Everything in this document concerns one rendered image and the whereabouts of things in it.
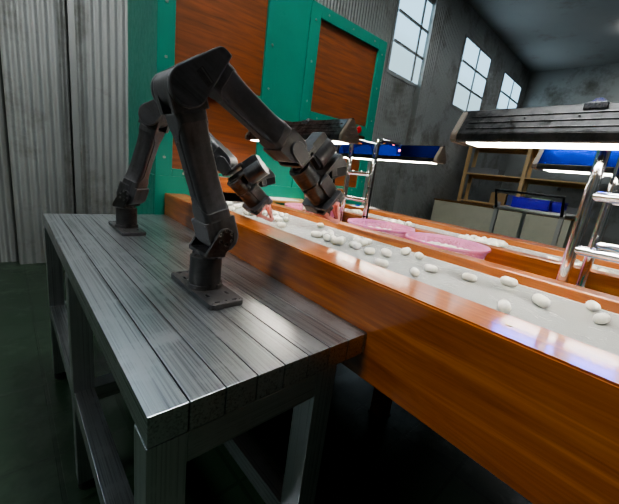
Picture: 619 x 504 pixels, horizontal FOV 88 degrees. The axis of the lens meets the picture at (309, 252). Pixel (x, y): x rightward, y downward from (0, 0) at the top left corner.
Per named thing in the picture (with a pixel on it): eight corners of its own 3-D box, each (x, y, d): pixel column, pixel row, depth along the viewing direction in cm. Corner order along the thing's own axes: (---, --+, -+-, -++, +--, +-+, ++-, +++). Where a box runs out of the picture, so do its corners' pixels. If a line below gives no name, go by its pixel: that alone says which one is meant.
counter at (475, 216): (442, 235, 701) (450, 199, 683) (569, 264, 544) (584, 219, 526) (425, 236, 653) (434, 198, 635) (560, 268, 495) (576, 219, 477)
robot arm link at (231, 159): (243, 162, 104) (175, 90, 101) (233, 161, 95) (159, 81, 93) (218, 189, 107) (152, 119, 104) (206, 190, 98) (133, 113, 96)
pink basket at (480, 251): (459, 285, 92) (467, 253, 90) (385, 259, 112) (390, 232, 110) (497, 276, 109) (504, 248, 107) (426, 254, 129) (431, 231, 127)
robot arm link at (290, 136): (289, 144, 78) (179, 34, 56) (315, 145, 71) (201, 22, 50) (265, 188, 76) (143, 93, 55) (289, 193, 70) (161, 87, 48)
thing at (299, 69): (155, 174, 140) (158, -91, 118) (128, 166, 181) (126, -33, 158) (363, 193, 226) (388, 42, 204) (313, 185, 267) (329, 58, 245)
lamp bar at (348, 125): (341, 140, 99) (345, 115, 97) (244, 139, 145) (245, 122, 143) (359, 144, 104) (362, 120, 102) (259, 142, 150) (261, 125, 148)
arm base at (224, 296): (201, 240, 75) (170, 241, 70) (247, 265, 61) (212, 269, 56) (200, 272, 77) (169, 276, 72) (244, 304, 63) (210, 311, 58)
